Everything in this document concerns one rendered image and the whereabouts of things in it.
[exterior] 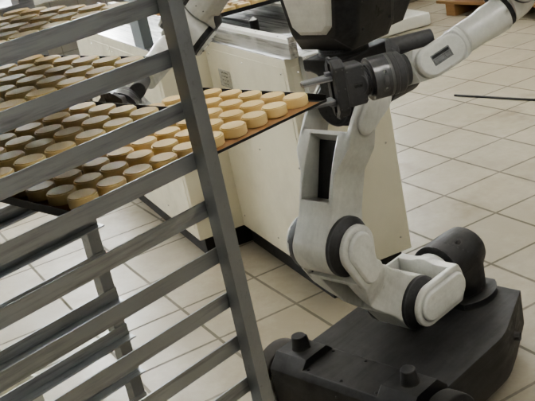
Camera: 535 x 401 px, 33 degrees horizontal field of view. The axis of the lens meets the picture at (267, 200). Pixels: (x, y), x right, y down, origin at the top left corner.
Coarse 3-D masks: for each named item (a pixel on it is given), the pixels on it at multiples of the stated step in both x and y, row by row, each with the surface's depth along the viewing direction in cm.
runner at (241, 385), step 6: (246, 378) 170; (240, 384) 169; (246, 384) 170; (228, 390) 167; (234, 390) 168; (240, 390) 169; (246, 390) 170; (222, 396) 166; (228, 396) 167; (234, 396) 168; (240, 396) 169
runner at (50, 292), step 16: (192, 208) 155; (160, 224) 151; (176, 224) 153; (192, 224) 156; (128, 240) 147; (144, 240) 149; (160, 240) 151; (112, 256) 145; (128, 256) 147; (80, 272) 141; (96, 272) 143; (48, 288) 137; (64, 288) 139; (16, 304) 134; (32, 304) 135; (48, 304) 137; (0, 320) 132; (16, 320) 134
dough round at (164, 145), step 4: (160, 140) 167; (164, 140) 166; (168, 140) 166; (172, 140) 165; (176, 140) 164; (156, 144) 165; (160, 144) 164; (164, 144) 164; (168, 144) 163; (172, 144) 163; (176, 144) 164; (152, 148) 164; (156, 148) 163; (160, 148) 162; (164, 148) 162; (168, 148) 163; (172, 148) 163; (156, 152) 163; (160, 152) 163; (164, 152) 163
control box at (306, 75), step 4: (312, 52) 275; (316, 52) 273; (300, 56) 273; (304, 56) 272; (308, 56) 272; (300, 60) 274; (300, 64) 274; (304, 72) 274; (308, 72) 273; (312, 72) 274; (304, 76) 275; (308, 76) 274; (312, 76) 274; (316, 76) 275; (304, 88) 277; (308, 88) 275; (312, 88) 275; (308, 92) 276; (312, 92) 276
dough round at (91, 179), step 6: (84, 174) 156; (90, 174) 155; (96, 174) 154; (78, 180) 153; (84, 180) 153; (90, 180) 152; (96, 180) 152; (78, 186) 152; (84, 186) 152; (90, 186) 152
